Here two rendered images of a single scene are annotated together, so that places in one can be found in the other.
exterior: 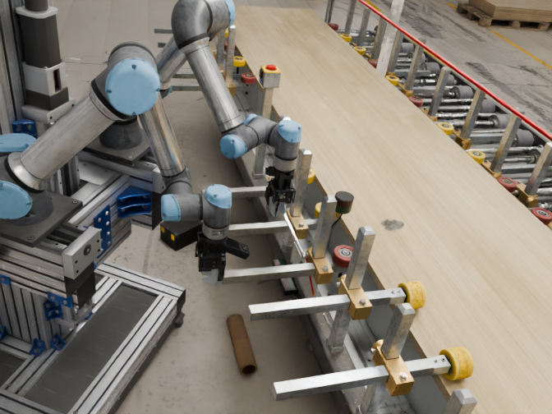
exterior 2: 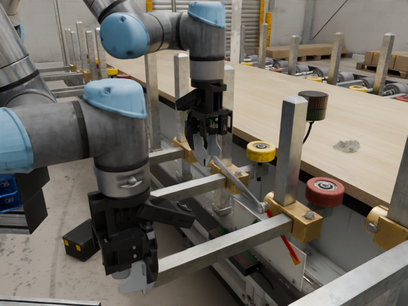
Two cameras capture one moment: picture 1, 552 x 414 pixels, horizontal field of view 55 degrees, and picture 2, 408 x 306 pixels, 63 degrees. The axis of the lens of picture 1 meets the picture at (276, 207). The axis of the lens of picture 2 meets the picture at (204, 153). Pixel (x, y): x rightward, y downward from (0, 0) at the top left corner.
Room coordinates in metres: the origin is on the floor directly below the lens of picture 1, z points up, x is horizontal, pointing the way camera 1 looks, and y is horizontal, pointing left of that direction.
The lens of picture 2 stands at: (0.79, 0.12, 1.27)
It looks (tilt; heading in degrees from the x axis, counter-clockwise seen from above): 24 degrees down; 351
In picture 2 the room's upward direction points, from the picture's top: straight up
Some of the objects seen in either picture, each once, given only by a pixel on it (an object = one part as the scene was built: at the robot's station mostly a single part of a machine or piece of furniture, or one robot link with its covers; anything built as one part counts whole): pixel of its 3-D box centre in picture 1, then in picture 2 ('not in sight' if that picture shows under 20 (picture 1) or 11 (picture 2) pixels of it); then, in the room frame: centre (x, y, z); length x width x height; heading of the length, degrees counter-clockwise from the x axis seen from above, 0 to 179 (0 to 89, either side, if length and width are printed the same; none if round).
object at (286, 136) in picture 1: (287, 139); (205, 31); (1.51, 0.00, 1.22); 0.09 x 0.08 x 0.11; 62
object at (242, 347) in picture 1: (241, 343); not in sight; (1.68, 0.06, 0.04); 0.30 x 0.08 x 0.08; 21
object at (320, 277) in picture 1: (319, 264); (291, 214); (1.37, -0.17, 0.85); 0.13 x 0.06 x 0.05; 21
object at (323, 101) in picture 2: (343, 199); (312, 99); (1.41, -0.21, 1.10); 0.06 x 0.06 x 0.02
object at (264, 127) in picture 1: (259, 131); (158, 31); (1.54, 0.09, 1.22); 0.11 x 0.11 x 0.08; 62
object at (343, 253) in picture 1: (342, 264); (322, 205); (1.38, -0.25, 0.85); 0.08 x 0.08 x 0.11
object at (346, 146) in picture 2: (393, 223); (349, 143); (1.58, -0.43, 0.91); 0.09 x 0.07 x 0.02; 104
